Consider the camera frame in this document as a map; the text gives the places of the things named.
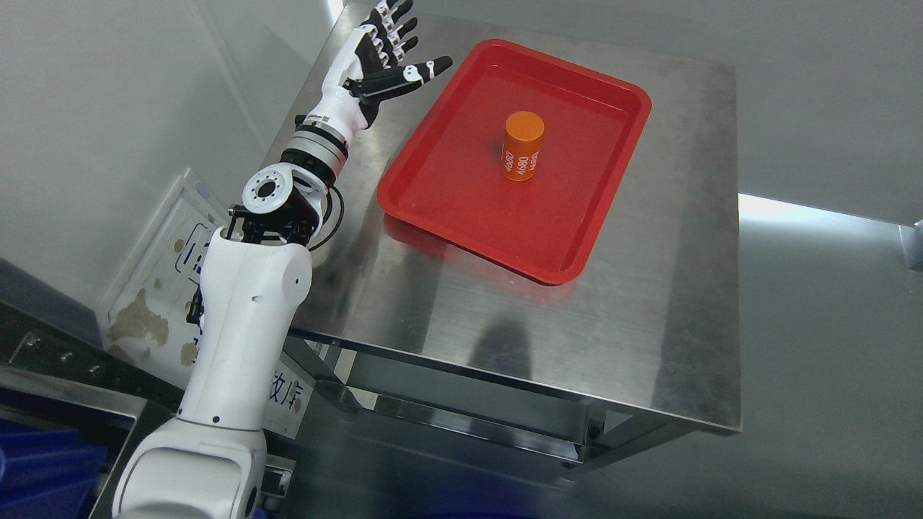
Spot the steel shelf front rail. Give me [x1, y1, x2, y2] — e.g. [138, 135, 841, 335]
[1, 303, 182, 411]

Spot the stainless steel table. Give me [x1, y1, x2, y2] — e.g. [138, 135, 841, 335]
[286, 10, 743, 476]

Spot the orange cylindrical capacitor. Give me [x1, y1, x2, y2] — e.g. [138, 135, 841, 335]
[500, 111, 545, 182]

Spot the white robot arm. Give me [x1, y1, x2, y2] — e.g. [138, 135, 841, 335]
[112, 114, 365, 518]

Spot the blue lower bin centre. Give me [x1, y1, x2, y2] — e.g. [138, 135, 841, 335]
[1, 420, 108, 518]

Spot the white sign board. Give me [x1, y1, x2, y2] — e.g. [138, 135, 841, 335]
[97, 173, 312, 438]

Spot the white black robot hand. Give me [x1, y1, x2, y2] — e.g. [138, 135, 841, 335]
[303, 1, 453, 137]

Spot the red plastic tray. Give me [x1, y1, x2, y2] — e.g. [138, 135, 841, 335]
[377, 39, 652, 285]

